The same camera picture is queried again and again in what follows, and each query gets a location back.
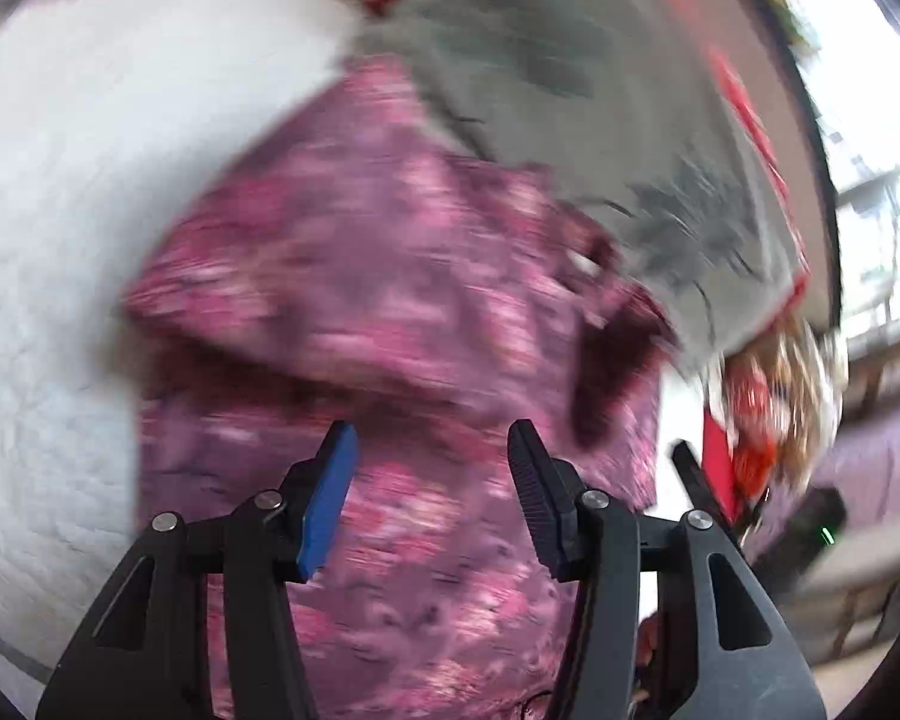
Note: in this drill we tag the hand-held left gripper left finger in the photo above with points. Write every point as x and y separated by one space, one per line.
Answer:
330 495

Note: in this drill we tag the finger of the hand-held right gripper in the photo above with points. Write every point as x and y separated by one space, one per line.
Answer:
694 476

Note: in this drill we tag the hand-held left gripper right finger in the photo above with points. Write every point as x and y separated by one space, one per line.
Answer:
547 510

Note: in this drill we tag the purple floral garment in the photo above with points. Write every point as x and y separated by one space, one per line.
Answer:
390 277

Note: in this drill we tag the plain red blanket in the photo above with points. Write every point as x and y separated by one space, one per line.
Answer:
716 457

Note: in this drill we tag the bag of stuffed toys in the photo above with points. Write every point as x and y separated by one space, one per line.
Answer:
780 390

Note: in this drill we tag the white quilted bedspread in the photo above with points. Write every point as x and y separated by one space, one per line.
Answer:
82 202

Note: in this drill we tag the window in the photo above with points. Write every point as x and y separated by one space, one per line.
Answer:
885 127

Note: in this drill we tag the grey floral pillow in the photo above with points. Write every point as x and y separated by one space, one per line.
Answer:
570 90

